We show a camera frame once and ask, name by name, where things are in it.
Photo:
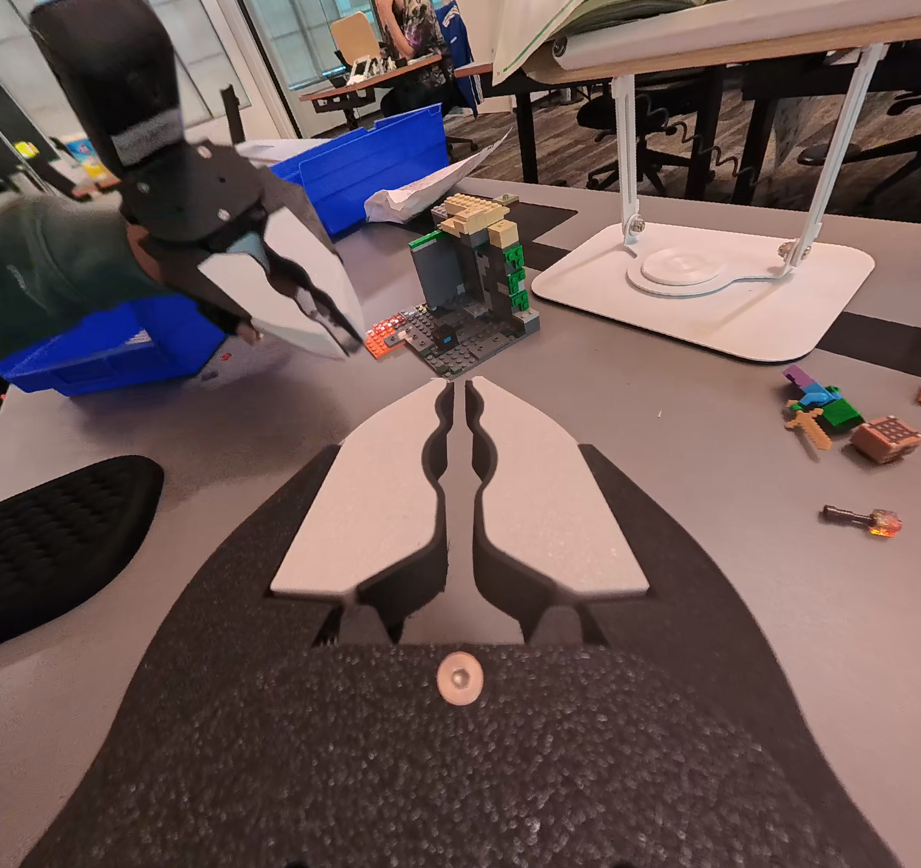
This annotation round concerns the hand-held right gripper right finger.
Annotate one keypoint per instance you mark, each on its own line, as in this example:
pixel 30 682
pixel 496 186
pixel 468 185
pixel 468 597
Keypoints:
pixel 561 508

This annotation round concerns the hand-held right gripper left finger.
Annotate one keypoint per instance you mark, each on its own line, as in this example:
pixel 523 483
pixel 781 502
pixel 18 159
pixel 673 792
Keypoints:
pixel 360 508

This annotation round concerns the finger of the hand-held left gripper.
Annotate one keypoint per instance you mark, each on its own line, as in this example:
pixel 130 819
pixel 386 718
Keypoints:
pixel 266 299
pixel 316 270

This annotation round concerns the person's left forearm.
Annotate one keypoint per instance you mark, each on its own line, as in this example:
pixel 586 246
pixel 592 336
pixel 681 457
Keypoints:
pixel 65 270

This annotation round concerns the grey desk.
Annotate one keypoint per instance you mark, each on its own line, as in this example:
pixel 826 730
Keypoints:
pixel 683 450

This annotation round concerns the person's left hand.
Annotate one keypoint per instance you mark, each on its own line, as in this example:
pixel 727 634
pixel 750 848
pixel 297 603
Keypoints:
pixel 144 253

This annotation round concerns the blue plastic storage bin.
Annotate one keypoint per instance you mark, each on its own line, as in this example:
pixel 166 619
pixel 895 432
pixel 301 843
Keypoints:
pixel 374 170
pixel 108 357

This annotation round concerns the white crumpled paper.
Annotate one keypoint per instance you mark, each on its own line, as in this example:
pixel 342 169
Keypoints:
pixel 410 198

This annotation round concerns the toy brick building model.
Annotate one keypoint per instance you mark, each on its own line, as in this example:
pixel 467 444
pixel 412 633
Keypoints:
pixel 460 270

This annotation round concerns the brown office table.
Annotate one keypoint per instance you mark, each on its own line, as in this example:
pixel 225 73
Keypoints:
pixel 360 87

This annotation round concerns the large glass window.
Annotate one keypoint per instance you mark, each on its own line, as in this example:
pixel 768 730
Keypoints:
pixel 302 4

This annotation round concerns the light wooden chair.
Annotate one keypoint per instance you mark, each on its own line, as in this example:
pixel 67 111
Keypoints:
pixel 356 37

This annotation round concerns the long wooden table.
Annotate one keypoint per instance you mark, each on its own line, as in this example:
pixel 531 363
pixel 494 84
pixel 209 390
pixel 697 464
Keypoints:
pixel 527 134

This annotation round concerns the white book stand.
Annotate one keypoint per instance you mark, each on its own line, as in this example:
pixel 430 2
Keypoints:
pixel 719 306

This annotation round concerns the blue white jacket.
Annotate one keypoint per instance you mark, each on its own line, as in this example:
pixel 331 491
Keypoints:
pixel 457 55

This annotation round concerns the tan toy sword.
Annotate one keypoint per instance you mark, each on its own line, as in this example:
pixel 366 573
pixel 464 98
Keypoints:
pixel 809 425

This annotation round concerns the purple blue green toy figure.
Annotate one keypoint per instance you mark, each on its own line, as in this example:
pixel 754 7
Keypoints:
pixel 838 411

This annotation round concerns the brown toy block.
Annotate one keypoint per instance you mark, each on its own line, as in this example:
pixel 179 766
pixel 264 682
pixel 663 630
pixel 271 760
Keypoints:
pixel 885 440

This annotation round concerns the black office chair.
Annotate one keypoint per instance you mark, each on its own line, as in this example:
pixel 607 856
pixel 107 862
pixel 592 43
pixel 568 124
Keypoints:
pixel 863 148
pixel 665 101

